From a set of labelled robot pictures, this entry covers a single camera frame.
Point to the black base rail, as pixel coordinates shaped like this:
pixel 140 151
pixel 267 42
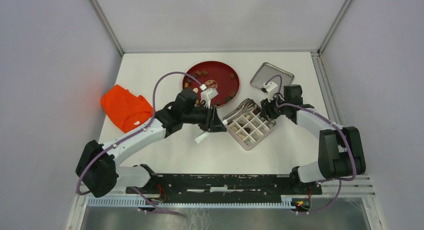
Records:
pixel 226 188

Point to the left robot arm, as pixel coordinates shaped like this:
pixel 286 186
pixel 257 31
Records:
pixel 100 166

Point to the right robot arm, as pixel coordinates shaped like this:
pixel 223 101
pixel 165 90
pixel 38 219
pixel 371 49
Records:
pixel 340 150

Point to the orange cloth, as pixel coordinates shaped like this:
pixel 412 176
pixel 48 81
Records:
pixel 125 110

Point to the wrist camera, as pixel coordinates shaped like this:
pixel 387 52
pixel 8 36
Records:
pixel 270 88
pixel 206 95

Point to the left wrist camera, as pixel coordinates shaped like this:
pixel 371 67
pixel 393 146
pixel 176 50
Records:
pixel 206 95

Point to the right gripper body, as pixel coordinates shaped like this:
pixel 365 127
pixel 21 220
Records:
pixel 271 109

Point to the silver tin lid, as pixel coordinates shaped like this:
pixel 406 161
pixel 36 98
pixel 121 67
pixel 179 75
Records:
pixel 269 71

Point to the metal tongs white handle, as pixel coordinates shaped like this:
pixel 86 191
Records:
pixel 244 107

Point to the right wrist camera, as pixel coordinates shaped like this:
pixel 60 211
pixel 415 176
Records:
pixel 270 88

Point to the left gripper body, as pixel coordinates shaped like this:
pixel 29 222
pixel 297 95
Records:
pixel 201 117

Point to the pink compartment box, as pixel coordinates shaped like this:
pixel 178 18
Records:
pixel 250 129

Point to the red round tray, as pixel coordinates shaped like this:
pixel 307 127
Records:
pixel 219 76

